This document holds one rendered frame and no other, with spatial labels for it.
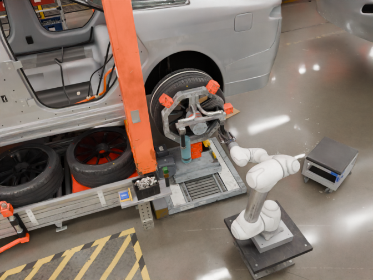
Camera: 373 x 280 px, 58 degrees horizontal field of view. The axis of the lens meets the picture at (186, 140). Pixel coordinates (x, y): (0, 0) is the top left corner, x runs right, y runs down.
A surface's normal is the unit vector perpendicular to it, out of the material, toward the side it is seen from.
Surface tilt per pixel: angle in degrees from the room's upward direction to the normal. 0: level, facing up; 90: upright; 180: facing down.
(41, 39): 88
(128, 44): 90
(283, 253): 0
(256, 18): 90
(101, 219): 0
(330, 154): 0
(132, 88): 90
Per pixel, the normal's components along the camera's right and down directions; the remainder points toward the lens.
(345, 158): -0.05, -0.76
